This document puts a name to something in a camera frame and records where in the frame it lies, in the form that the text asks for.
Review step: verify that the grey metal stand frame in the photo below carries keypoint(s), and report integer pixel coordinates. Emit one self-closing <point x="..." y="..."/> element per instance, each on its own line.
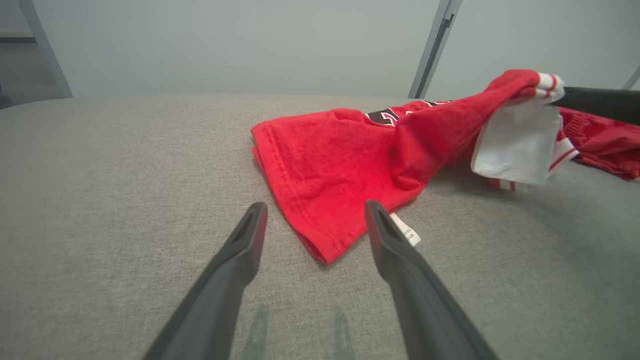
<point x="634" y="77"/>

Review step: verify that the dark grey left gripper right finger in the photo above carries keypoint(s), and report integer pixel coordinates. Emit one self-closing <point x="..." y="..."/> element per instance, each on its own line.
<point x="405" y="270"/>

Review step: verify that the slanted grey partition post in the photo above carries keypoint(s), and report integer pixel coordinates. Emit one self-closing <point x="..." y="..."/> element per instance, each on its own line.
<point x="50" y="55"/>

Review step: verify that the red white lettered jersey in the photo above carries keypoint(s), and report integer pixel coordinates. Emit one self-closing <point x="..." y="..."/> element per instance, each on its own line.
<point x="330" y="165"/>

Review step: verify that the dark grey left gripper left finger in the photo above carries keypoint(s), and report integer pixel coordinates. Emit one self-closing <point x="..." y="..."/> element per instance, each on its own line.
<point x="235" y="270"/>

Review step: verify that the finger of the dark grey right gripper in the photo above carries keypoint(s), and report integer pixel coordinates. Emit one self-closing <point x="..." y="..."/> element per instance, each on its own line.
<point x="605" y="102"/>

